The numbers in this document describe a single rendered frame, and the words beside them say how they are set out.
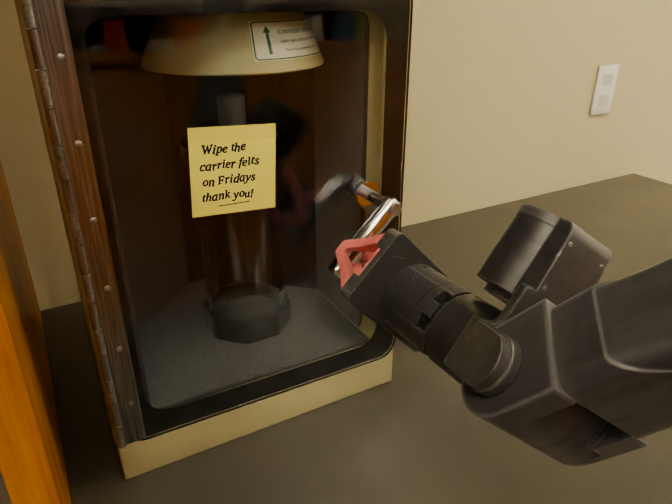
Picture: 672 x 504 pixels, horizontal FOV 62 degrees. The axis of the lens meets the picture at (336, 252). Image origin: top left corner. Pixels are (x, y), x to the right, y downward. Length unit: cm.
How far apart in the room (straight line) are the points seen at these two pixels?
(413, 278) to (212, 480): 31
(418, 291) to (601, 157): 123
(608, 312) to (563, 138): 118
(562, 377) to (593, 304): 4
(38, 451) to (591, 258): 40
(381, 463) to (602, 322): 37
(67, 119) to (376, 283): 25
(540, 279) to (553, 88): 106
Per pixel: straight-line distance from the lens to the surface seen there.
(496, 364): 30
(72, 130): 46
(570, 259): 37
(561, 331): 31
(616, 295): 30
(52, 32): 45
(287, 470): 61
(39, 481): 50
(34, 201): 93
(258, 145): 49
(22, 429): 46
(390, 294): 43
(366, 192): 55
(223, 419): 63
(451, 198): 126
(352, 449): 63
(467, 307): 39
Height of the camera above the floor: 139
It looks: 25 degrees down
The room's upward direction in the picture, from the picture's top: straight up
